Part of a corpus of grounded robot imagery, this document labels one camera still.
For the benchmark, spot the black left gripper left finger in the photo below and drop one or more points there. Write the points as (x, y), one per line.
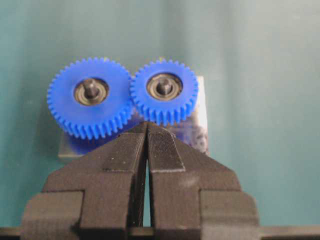
(95, 197)

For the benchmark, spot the steel shaft for small gear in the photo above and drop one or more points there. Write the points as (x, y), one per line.
(164, 86)

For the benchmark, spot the steel shaft under large gear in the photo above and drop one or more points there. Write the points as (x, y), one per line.
(91, 90)

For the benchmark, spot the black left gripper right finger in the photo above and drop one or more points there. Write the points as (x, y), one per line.
(193, 196)

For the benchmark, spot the small blue gear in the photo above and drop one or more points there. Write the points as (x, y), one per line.
(164, 109)

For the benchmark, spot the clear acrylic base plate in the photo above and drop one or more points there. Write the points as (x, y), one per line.
(193, 131)

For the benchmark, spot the large blue gear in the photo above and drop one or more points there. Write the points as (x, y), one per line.
(99, 120)

